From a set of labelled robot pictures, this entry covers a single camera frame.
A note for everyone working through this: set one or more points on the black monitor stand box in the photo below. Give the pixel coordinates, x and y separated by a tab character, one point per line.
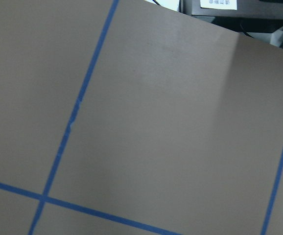
249	10

